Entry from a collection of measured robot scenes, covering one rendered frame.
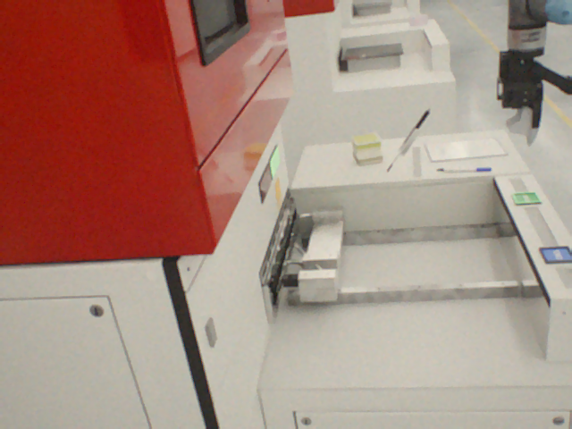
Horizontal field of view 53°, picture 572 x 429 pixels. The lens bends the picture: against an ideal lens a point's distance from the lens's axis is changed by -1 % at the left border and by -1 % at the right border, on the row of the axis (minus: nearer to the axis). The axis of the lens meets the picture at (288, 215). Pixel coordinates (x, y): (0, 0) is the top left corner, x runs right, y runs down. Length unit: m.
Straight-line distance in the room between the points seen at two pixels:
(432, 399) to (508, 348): 0.19
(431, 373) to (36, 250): 0.71
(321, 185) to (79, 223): 0.90
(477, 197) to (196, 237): 0.99
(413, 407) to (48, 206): 0.73
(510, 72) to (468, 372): 0.62
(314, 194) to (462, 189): 0.39
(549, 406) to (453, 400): 0.17
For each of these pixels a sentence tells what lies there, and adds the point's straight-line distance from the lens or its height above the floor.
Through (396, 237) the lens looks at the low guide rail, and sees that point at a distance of 1.54.
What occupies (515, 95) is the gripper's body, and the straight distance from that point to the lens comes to 1.32.
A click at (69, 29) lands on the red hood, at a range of 0.71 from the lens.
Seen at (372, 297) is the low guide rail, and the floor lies 0.84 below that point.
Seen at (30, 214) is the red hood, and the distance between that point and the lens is 0.82.
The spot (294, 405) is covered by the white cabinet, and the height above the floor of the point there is 0.78.
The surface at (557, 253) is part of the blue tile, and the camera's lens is 1.22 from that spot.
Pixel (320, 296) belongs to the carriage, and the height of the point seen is 0.87.
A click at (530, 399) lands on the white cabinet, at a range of 1.15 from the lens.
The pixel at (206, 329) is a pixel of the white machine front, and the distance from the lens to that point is 0.85.
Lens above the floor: 1.57
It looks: 25 degrees down
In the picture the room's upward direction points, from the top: 8 degrees counter-clockwise
